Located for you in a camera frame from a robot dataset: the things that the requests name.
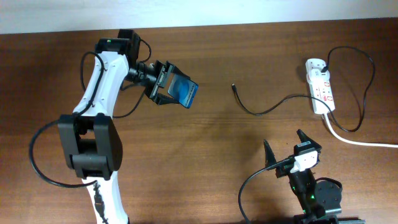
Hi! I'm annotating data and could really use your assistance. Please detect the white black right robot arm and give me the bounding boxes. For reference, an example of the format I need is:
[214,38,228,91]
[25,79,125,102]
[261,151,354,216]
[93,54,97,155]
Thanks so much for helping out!
[264,129,366,223]

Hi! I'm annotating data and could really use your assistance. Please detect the black USB charging cable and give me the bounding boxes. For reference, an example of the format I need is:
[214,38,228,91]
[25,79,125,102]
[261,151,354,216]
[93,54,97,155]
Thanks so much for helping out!
[231,45,376,133]

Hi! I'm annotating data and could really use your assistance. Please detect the white power strip cord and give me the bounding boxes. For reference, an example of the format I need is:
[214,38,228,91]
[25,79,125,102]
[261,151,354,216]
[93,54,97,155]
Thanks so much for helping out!
[322,113,398,149]

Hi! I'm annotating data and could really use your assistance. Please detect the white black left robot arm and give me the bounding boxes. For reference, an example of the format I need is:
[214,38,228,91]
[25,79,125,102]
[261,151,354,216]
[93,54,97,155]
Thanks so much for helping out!
[58,29,198,223]

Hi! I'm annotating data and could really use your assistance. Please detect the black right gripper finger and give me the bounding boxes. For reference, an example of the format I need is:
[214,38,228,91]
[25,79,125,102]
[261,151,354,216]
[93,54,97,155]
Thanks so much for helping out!
[297,129,320,149]
[263,140,277,167]

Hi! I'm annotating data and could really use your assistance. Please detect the white USB charger adapter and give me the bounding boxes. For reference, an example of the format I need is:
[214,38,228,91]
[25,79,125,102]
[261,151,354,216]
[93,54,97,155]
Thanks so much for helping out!
[307,68,330,83]

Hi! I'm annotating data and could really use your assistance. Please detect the white power strip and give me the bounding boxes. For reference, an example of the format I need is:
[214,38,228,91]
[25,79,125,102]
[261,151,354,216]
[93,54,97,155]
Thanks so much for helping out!
[305,58,335,114]

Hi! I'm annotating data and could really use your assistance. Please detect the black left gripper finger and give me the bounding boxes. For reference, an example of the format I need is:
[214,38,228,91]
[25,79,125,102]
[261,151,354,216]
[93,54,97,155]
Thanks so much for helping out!
[154,93,180,105]
[166,61,190,79]

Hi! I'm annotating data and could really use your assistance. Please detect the blue Galaxy smartphone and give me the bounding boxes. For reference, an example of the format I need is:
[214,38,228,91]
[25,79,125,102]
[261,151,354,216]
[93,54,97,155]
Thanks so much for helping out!
[167,75,198,109]

